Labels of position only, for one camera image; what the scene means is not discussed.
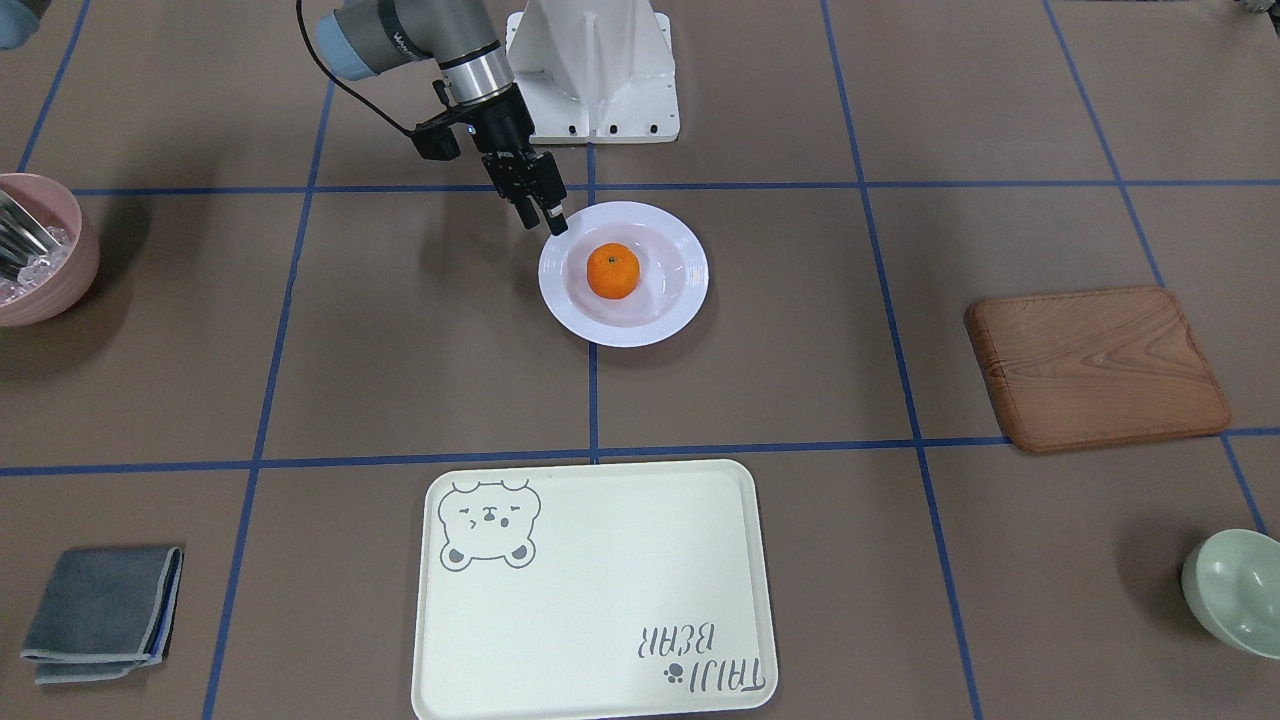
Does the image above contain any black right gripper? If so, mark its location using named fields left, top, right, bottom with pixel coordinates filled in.
left=470, top=85, right=568, bottom=236

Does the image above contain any orange fruit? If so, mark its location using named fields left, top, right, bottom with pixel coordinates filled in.
left=585, top=242, right=641, bottom=300

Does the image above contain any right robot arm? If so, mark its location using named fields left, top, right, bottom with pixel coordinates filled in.
left=294, top=1, right=568, bottom=234

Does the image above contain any cream bear tray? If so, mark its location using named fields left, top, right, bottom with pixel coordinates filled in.
left=410, top=459, right=780, bottom=719

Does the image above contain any white plate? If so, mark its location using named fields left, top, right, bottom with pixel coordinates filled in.
left=538, top=201, right=710, bottom=348

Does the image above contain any pink bowl with ice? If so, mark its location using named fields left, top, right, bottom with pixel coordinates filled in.
left=1, top=173, right=100, bottom=327

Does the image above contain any metal scoop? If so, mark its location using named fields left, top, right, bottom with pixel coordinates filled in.
left=1, top=191, right=74, bottom=290

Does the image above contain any wooden cutting board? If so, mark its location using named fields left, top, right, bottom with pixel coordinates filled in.
left=965, top=286, right=1233, bottom=454

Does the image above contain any folded grey cloth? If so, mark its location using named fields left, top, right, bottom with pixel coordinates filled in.
left=20, top=546, right=186, bottom=685

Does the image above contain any light green bowl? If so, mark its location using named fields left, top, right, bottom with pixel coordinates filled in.
left=1180, top=528, right=1279, bottom=660

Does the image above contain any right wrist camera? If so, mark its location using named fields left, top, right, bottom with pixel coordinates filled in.
left=408, top=108, right=471, bottom=161

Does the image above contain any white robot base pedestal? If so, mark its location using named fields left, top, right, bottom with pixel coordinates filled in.
left=506, top=1, right=681, bottom=146

